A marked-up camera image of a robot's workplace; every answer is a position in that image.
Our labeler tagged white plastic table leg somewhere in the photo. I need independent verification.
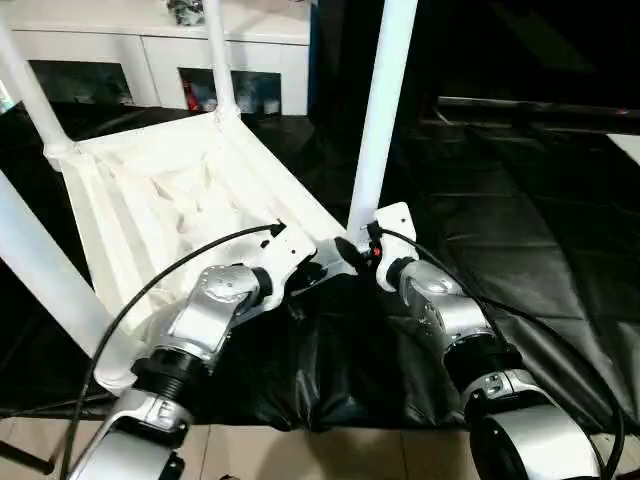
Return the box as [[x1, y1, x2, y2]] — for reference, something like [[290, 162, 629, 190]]
[[201, 0, 243, 127], [0, 0, 77, 160], [0, 169, 137, 392], [345, 0, 421, 247]]

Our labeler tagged white plastic table top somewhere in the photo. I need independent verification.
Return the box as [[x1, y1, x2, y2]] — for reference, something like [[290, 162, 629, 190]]
[[47, 112, 362, 395]]

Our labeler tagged white low furniture top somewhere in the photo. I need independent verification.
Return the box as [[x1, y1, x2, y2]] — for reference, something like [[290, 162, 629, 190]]
[[606, 132, 640, 167]]

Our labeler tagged dark glittery ornament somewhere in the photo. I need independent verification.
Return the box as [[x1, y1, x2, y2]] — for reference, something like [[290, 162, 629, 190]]
[[166, 0, 207, 27]]

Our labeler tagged white sideboard cabinet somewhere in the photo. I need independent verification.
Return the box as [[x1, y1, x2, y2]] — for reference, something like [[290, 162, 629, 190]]
[[0, 0, 312, 120]]

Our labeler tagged black folding stand frame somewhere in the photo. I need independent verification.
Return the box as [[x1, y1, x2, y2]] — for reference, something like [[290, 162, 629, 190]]
[[0, 438, 57, 477]]

